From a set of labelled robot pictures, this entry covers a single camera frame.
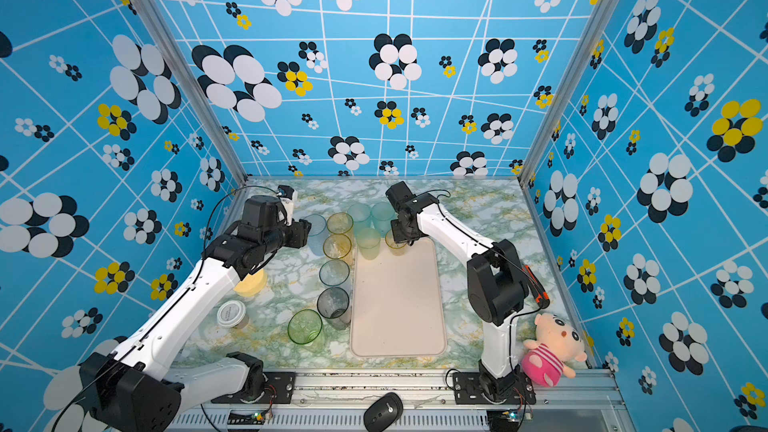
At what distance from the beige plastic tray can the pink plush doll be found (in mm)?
223

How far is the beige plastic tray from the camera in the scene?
2.69 ft

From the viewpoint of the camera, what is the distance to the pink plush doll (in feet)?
2.36
